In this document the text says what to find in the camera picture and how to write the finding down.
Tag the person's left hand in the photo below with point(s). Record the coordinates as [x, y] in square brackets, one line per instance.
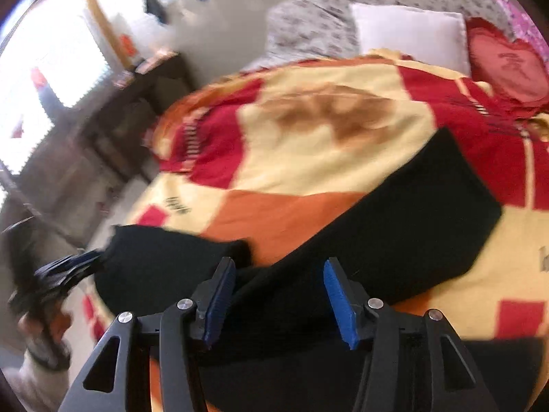
[45, 324]

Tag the red heart-shaped cushion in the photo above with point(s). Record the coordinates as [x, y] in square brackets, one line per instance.
[508, 68]

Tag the pink patterned cloth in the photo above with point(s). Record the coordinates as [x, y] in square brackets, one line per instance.
[521, 21]

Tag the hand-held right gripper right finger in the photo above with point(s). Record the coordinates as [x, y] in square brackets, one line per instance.
[339, 304]

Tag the dark wooden desk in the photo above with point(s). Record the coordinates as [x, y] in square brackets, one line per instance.
[124, 103]

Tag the red yellow orange printed blanket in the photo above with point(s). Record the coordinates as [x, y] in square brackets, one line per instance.
[326, 154]

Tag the grey floral bedsheet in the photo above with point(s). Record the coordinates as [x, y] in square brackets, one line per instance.
[343, 13]

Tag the black pants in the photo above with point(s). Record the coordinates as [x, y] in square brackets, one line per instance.
[326, 261]

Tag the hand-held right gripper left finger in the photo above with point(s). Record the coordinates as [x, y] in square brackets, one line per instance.
[218, 304]

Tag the white pillow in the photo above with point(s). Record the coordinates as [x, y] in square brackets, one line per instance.
[409, 34]

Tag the person's left forearm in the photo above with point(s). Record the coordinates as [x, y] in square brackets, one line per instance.
[36, 377]

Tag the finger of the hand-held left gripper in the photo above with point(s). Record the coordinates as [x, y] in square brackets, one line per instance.
[79, 261]

